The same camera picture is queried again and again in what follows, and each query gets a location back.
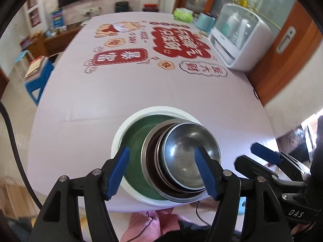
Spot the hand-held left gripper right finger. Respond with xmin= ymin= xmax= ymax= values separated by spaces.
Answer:
xmin=194 ymin=146 xmax=294 ymax=242

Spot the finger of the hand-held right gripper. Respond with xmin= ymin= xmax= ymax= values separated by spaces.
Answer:
xmin=250 ymin=143 xmax=307 ymax=175
xmin=234 ymin=155 xmax=306 ymax=195

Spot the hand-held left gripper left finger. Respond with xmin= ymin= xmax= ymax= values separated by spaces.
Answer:
xmin=29 ymin=146 xmax=131 ymax=242

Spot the small steel bowl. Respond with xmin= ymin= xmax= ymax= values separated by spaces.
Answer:
xmin=161 ymin=124 xmax=222 ymax=190

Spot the green plate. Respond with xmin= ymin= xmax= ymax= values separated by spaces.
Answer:
xmin=121 ymin=115 xmax=177 ymax=199

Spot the large steel bowl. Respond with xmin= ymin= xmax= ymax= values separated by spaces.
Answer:
xmin=141 ymin=121 xmax=217 ymax=202

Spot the pink steel bowl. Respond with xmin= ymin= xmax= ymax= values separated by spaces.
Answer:
xmin=154 ymin=123 xmax=210 ymax=193

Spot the white plate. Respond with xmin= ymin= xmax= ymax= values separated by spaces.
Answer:
xmin=111 ymin=106 xmax=210 ymax=206

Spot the black clothing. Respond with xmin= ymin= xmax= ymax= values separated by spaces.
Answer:
xmin=159 ymin=219 xmax=243 ymax=242

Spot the pink clothing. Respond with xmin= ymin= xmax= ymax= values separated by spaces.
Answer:
xmin=121 ymin=207 xmax=181 ymax=242

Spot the cardboard box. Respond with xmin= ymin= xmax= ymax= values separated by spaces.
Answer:
xmin=0 ymin=176 xmax=38 ymax=220

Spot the white dish steriliser cabinet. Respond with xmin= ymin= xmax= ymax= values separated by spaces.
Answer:
xmin=208 ymin=3 xmax=274 ymax=71

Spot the blue plastic stool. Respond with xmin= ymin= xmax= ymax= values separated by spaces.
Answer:
xmin=24 ymin=60 xmax=55 ymax=106

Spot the stack of books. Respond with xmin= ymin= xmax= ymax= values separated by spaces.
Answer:
xmin=24 ymin=55 xmax=48 ymax=81

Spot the light blue canister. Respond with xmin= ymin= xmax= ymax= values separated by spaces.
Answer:
xmin=196 ymin=13 xmax=216 ymax=33

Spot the wooden television cabinet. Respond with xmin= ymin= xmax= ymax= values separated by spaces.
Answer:
xmin=25 ymin=25 xmax=84 ymax=58

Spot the gold flower ornament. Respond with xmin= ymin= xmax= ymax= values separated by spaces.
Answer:
xmin=228 ymin=0 xmax=280 ymax=31

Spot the white stool with blue seat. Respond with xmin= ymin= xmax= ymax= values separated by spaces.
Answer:
xmin=14 ymin=50 xmax=29 ymax=73

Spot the green tissue box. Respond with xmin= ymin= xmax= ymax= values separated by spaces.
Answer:
xmin=174 ymin=7 xmax=194 ymax=23

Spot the black air fryer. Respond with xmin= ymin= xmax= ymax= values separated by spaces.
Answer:
xmin=115 ymin=2 xmax=130 ymax=13

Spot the blue standing poster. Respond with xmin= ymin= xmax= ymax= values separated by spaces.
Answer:
xmin=50 ymin=9 xmax=63 ymax=28

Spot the black basket with red lid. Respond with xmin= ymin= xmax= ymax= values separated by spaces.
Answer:
xmin=143 ymin=3 xmax=160 ymax=13

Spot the black cable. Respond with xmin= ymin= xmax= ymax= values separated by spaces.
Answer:
xmin=0 ymin=101 xmax=43 ymax=210

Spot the white wall shelf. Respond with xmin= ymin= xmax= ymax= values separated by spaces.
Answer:
xmin=25 ymin=0 xmax=42 ymax=29

